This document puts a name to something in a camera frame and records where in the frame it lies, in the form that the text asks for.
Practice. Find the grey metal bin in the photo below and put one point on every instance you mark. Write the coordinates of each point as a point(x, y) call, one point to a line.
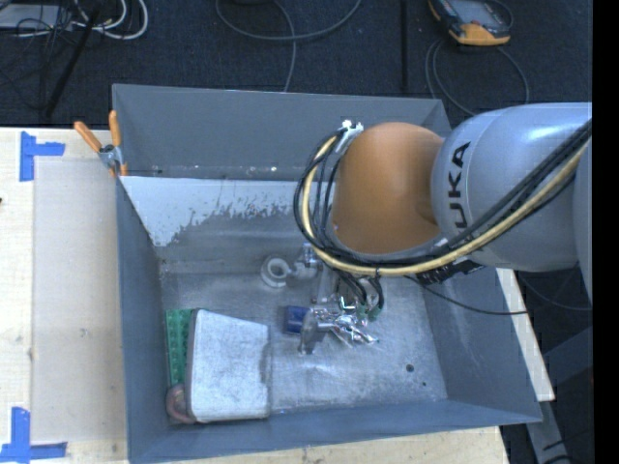
point(338, 380)

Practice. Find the pale wood board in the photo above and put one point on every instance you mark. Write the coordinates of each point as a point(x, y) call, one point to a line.
point(72, 283)

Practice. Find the small blue box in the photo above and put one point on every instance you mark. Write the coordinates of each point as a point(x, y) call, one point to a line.
point(294, 319)

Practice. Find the dark green flat block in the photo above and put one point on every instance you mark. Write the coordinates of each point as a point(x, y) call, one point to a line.
point(178, 346)

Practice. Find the pale grey foam block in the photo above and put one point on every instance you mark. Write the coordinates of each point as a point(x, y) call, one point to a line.
point(227, 365)

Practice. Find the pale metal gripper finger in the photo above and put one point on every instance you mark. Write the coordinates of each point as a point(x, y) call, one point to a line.
point(355, 335)
point(312, 336)

